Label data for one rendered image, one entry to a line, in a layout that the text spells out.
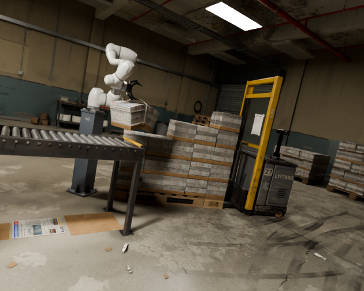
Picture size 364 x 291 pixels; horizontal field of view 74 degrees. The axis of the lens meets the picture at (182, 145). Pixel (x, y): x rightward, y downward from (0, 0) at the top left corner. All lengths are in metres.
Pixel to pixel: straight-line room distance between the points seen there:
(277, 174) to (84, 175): 2.48
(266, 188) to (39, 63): 7.86
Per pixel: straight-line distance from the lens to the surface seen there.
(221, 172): 3.28
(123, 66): 2.18
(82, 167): 3.08
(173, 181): 3.10
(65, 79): 9.34
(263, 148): 3.27
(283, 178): 3.62
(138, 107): 2.32
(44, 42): 9.36
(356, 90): 8.93
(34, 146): 1.93
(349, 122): 8.79
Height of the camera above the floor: 1.14
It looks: 7 degrees down
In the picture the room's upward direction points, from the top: 11 degrees clockwise
